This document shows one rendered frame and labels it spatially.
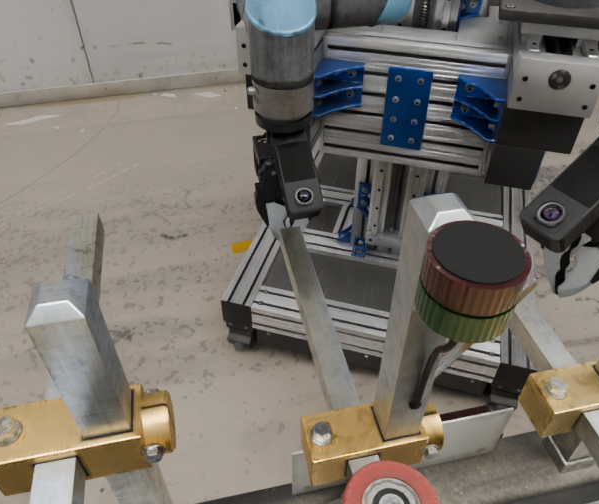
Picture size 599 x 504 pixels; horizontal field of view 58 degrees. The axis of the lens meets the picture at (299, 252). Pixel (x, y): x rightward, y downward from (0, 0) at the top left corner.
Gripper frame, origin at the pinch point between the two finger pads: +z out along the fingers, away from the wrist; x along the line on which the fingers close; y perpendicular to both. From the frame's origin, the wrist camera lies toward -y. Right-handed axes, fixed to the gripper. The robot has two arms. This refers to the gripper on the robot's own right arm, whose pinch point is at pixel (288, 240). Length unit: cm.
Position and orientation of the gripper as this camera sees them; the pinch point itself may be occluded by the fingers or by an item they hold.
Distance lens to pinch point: 79.4
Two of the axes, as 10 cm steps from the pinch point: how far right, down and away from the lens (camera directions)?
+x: -9.8, 1.4, -1.6
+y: -2.1, -6.6, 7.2
